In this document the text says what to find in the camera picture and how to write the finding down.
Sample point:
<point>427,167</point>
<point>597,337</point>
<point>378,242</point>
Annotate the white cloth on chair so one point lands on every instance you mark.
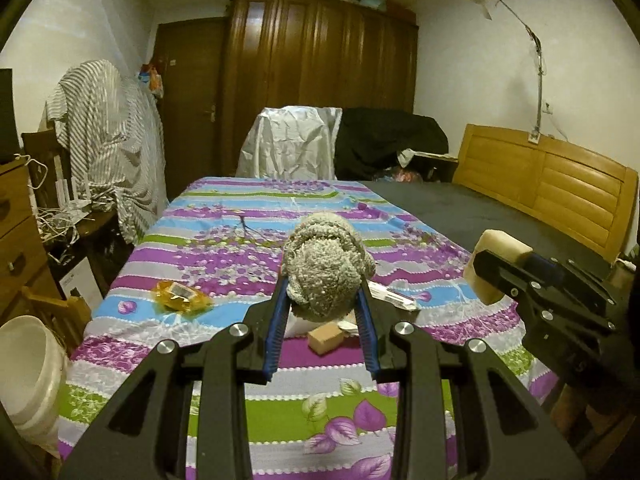
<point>285,140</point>

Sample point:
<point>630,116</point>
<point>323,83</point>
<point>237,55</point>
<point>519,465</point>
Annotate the open cardboard box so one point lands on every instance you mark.
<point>440,162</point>

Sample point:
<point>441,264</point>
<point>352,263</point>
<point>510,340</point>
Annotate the black monitor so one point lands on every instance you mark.
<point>7,115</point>

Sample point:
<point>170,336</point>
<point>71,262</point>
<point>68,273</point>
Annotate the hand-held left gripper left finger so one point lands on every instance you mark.
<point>275,340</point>

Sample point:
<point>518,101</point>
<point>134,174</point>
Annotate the beige sponge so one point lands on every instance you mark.
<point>492,247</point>

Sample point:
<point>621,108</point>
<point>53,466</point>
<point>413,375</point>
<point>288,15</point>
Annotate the floral striped blanket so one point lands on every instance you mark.
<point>225,260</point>

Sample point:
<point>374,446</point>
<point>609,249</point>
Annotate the orange hanging bag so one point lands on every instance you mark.
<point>152,82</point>

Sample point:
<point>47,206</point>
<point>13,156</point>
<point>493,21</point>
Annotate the white plastic bucket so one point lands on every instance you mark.
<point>30,375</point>

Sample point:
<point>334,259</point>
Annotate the dark grey bed sheet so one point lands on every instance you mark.
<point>475,205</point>

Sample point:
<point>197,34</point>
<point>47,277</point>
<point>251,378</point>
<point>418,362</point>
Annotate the colourful plastic bag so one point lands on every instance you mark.
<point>402,175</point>

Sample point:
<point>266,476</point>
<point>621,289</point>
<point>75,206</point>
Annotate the wooden chair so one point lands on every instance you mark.
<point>40,160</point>

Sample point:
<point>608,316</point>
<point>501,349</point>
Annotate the white tube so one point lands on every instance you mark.
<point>392,296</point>

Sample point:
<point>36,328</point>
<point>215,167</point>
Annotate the grey fuzzy cloth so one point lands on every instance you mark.
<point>322,265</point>

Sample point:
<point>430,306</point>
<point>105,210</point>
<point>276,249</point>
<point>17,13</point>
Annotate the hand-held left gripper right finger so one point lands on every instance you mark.
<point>367,340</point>

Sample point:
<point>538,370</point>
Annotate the wooden headboard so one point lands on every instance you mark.
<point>575,185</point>

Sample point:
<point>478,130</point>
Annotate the white carton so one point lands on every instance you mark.
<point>80,280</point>

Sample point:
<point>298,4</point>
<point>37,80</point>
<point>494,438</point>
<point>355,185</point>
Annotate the grey striped cloth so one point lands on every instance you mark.
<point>100,125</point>

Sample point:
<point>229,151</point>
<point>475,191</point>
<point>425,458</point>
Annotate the brown wooden wardrobe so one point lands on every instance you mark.
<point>325,60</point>

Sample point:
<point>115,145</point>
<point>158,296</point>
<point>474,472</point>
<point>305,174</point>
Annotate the black clothing pile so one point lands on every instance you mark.
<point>380,135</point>

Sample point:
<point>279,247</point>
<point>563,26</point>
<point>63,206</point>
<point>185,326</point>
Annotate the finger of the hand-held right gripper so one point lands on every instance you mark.
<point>500,272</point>
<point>545,266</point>

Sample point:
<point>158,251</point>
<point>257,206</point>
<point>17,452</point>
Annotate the yellow snack wrapper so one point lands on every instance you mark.
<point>182,297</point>

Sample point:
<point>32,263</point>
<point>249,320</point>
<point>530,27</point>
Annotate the wooden stool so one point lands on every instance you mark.
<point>60,310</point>

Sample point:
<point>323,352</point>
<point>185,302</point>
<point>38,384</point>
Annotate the brown wooden door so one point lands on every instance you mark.
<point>190,110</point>

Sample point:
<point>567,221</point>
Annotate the wooden drawer cabinet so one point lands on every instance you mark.
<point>20,240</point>

